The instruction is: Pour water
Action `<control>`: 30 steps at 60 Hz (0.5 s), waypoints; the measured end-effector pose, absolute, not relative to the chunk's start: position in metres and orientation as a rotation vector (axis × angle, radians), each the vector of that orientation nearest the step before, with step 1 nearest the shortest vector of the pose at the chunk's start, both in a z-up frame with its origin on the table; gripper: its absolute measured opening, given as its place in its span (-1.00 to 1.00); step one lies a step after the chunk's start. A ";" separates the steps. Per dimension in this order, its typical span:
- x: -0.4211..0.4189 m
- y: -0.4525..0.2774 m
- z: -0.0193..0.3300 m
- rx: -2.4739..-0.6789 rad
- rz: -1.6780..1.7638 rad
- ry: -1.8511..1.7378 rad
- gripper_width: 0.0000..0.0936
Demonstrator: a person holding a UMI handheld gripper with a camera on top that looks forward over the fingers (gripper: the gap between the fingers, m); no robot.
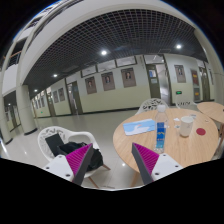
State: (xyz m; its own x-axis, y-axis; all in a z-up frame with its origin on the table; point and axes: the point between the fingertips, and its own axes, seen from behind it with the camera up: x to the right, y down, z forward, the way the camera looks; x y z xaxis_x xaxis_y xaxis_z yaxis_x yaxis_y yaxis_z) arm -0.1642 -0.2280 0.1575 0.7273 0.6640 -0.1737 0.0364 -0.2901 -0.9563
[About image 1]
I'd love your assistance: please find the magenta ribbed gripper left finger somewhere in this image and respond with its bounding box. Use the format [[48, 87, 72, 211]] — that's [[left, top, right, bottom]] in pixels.
[[43, 143, 95, 186]]

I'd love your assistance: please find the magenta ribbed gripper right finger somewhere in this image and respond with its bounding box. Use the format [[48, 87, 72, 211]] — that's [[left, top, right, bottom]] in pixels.
[[131, 142, 184, 185]]

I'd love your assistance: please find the clear plastic water bottle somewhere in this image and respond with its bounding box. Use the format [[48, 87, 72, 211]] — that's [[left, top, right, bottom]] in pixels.
[[154, 105, 168, 154]]

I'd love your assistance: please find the white plastic chair near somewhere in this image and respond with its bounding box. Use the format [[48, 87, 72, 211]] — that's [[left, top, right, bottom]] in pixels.
[[38, 126, 101, 178]]

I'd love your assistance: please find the blue and white booklet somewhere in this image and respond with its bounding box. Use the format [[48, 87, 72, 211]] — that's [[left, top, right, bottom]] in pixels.
[[123, 119, 155, 136]]

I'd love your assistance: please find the round wooden table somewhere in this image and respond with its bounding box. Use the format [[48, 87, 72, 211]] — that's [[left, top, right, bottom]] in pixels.
[[112, 107, 221, 188], [197, 102, 224, 134]]

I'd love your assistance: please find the white paper cup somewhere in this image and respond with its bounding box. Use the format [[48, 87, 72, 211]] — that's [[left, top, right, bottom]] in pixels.
[[180, 116, 194, 137]]

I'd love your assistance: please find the white chair behind table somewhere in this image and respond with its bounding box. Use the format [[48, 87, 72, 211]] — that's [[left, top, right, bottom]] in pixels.
[[137, 98, 168, 114]]

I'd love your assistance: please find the red round coaster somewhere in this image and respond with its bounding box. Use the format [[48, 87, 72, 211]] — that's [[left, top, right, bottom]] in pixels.
[[196, 128, 206, 135]]

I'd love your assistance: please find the framed portrait poster left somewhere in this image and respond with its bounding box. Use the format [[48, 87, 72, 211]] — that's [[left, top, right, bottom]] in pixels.
[[85, 77, 97, 94]]

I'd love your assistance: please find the framed portrait poster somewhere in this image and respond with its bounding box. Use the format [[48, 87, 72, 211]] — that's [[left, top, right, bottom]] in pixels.
[[121, 68, 136, 88], [101, 72, 115, 91], [85, 77, 97, 94]]

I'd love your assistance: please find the framed portrait poster right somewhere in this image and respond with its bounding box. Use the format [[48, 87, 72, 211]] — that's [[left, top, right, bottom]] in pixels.
[[121, 68, 136, 88]]

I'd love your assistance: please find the framed portrait poster centre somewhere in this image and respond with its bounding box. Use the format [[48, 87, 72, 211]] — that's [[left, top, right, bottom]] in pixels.
[[101, 72, 115, 91]]

